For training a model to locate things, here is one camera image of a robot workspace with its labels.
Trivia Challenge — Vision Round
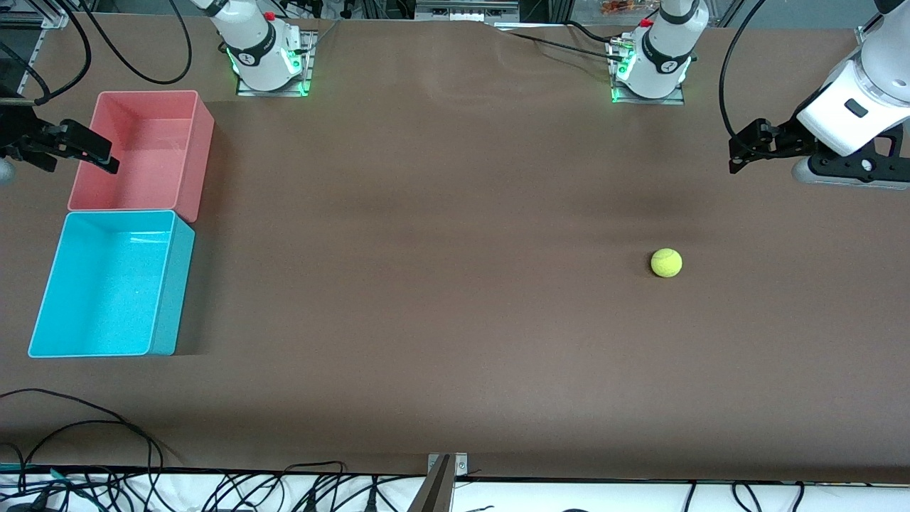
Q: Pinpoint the yellow-green tennis ball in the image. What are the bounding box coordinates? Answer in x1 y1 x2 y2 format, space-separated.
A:
651 247 683 279

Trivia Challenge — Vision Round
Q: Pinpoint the pink plastic bin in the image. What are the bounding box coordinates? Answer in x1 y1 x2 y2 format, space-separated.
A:
68 90 215 223

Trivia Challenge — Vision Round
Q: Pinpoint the blue plastic bin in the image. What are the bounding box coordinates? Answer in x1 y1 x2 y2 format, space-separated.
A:
28 210 196 358

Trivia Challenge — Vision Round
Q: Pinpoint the clear box with orange items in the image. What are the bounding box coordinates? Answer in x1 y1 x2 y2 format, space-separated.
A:
599 0 658 16

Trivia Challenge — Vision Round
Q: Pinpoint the grey power strip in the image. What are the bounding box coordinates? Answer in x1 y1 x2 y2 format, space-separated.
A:
414 0 520 22

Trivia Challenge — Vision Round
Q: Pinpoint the dark metal bar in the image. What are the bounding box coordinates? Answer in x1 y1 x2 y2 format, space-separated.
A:
407 455 454 512

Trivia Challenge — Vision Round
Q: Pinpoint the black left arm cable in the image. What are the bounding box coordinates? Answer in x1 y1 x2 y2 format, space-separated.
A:
718 0 772 143

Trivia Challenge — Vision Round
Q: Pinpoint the aluminium frame profile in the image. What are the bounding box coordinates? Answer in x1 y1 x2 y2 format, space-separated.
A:
0 0 72 29

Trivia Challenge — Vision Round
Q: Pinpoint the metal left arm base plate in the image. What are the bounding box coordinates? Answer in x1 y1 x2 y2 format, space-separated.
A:
609 39 687 106

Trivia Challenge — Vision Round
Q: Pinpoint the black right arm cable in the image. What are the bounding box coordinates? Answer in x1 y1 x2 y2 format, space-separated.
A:
0 0 193 107

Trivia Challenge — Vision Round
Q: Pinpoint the black cable at arm base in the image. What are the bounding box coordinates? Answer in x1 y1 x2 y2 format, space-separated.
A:
498 20 626 65

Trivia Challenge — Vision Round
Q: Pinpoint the long black looped cable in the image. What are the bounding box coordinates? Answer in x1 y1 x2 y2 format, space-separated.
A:
0 388 166 491

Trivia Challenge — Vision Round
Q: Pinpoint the teal cable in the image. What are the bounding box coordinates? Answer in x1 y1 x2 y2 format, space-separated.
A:
0 462 79 491

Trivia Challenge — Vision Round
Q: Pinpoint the silver metal bracket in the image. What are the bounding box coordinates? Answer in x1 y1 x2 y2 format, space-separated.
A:
427 452 469 512

